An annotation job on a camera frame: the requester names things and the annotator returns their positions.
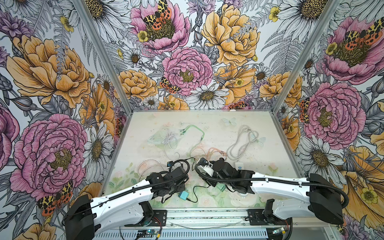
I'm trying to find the white power strip cord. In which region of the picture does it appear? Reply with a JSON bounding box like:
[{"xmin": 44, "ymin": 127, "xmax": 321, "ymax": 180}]
[{"xmin": 226, "ymin": 124, "xmax": 259, "ymax": 161}]

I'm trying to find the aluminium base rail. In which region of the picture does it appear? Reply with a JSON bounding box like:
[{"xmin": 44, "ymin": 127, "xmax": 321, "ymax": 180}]
[{"xmin": 79, "ymin": 206, "xmax": 334, "ymax": 230}]

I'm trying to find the lilac USB cable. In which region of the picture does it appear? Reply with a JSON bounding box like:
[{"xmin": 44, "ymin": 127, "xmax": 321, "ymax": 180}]
[{"xmin": 160, "ymin": 131, "xmax": 181, "ymax": 161}]

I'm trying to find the green USB cable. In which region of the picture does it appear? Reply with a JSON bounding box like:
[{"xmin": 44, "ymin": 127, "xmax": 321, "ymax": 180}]
[{"xmin": 179, "ymin": 124, "xmax": 206, "ymax": 142}]

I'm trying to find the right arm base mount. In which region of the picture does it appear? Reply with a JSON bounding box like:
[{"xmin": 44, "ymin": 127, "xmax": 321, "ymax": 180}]
[{"xmin": 247, "ymin": 209, "xmax": 288, "ymax": 226}]

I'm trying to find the black USB cable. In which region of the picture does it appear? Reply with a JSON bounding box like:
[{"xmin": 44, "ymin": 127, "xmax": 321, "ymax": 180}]
[{"xmin": 187, "ymin": 185, "xmax": 211, "ymax": 204}]

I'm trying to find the green charger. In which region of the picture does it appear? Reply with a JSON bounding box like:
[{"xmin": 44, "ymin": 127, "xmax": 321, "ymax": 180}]
[{"xmin": 216, "ymin": 183, "xmax": 226, "ymax": 192}]

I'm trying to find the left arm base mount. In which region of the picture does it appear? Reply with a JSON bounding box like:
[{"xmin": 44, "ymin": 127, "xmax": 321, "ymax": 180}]
[{"xmin": 133, "ymin": 210, "xmax": 168, "ymax": 227}]

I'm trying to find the white blue power strip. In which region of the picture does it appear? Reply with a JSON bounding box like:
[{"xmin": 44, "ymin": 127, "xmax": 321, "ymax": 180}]
[{"xmin": 235, "ymin": 162, "xmax": 245, "ymax": 170}]

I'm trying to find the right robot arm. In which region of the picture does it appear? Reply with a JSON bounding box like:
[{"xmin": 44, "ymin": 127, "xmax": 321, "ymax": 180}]
[{"xmin": 194, "ymin": 158, "xmax": 349, "ymax": 225}]

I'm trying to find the aluminium corner post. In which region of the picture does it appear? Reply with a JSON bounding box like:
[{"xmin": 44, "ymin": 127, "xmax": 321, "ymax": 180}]
[
  {"xmin": 74, "ymin": 1, "xmax": 133, "ymax": 117},
  {"xmin": 271, "ymin": 1, "xmax": 341, "ymax": 114}
]

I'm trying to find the aluminium corner post right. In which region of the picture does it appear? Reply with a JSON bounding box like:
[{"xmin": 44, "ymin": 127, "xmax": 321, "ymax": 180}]
[{"xmin": 271, "ymin": 1, "xmax": 341, "ymax": 114}]

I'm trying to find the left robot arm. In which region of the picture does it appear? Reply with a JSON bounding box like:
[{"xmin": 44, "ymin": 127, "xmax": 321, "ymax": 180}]
[{"xmin": 62, "ymin": 160, "xmax": 191, "ymax": 240}]

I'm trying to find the aluminium corner post left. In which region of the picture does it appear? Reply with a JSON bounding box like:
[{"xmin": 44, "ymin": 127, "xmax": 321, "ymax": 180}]
[{"xmin": 74, "ymin": 1, "xmax": 133, "ymax": 117}]

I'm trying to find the pink USB cable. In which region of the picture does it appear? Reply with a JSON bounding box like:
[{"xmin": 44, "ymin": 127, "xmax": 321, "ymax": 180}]
[{"xmin": 188, "ymin": 145, "xmax": 228, "ymax": 161}]

